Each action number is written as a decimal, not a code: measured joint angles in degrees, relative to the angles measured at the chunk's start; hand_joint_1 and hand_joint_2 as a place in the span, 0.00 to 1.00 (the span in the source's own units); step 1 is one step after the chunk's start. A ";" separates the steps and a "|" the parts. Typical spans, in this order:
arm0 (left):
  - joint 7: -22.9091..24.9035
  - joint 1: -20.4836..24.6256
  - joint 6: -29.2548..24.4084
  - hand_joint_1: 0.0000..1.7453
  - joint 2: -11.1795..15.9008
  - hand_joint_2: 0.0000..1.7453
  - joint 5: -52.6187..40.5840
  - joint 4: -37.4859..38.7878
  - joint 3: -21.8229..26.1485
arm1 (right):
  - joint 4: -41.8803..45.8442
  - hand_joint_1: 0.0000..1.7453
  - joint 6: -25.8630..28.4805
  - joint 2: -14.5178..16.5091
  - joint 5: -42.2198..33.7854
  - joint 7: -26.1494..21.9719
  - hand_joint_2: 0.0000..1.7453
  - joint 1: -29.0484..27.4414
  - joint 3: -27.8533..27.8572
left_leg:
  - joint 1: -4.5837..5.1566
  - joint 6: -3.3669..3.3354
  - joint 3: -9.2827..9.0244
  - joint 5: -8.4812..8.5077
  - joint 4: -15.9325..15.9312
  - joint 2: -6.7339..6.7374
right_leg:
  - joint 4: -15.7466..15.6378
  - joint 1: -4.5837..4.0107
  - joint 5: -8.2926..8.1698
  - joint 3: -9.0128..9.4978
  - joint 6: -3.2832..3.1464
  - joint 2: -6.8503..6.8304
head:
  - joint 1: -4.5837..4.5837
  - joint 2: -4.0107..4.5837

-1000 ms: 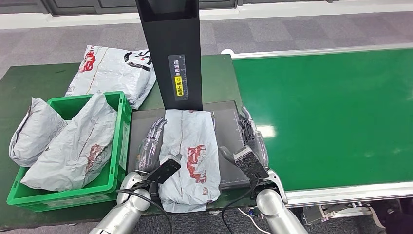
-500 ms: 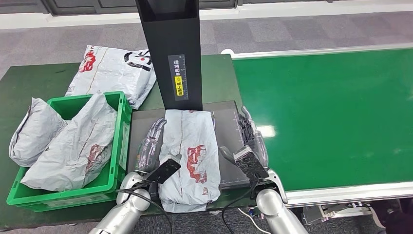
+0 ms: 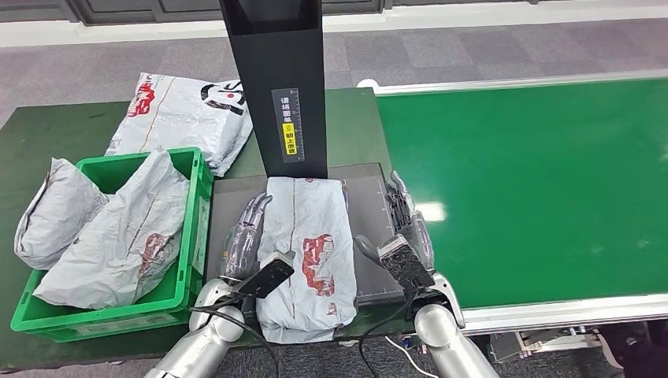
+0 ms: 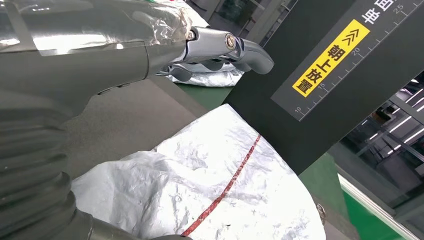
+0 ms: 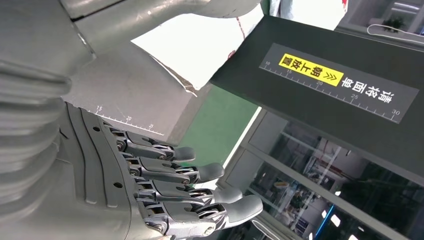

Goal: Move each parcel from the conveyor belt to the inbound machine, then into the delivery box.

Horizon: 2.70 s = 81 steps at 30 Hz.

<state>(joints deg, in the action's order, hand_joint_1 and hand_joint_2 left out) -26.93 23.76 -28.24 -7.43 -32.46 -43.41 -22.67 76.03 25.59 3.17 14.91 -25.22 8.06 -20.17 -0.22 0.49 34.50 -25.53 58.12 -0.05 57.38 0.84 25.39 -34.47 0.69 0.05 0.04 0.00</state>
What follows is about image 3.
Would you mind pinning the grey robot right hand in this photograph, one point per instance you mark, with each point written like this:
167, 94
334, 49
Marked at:
412, 219

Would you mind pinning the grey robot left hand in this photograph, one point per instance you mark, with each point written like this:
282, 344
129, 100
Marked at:
242, 245

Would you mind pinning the grey parcel bag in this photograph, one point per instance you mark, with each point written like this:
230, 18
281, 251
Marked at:
308, 219
57, 219
120, 240

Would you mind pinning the green conveyor belt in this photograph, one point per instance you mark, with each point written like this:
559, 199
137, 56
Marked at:
522, 182

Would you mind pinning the large white printed parcel bag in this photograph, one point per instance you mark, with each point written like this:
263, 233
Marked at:
177, 120

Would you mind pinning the white conveyor roller end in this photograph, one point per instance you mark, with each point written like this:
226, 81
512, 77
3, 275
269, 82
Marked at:
366, 83

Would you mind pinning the black yellow label sticker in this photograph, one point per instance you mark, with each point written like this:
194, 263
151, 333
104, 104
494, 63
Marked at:
287, 135

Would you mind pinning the green plastic crate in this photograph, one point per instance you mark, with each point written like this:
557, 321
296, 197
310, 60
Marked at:
104, 323

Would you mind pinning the black scanner column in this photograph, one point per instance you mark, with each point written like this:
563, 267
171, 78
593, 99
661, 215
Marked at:
276, 62

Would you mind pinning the black bulky object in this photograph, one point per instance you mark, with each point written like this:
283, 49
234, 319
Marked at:
642, 355

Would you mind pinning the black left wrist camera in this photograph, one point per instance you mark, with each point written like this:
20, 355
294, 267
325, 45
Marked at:
266, 279

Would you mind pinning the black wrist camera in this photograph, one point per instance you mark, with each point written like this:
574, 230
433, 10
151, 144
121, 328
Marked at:
266, 279
404, 263

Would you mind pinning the black scanner base plate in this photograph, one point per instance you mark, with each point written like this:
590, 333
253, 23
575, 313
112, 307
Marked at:
370, 208

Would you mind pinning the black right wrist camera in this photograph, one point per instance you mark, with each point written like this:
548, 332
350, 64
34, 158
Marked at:
404, 263

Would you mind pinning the aluminium conveyor frame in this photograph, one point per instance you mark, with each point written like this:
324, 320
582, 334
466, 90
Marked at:
469, 85

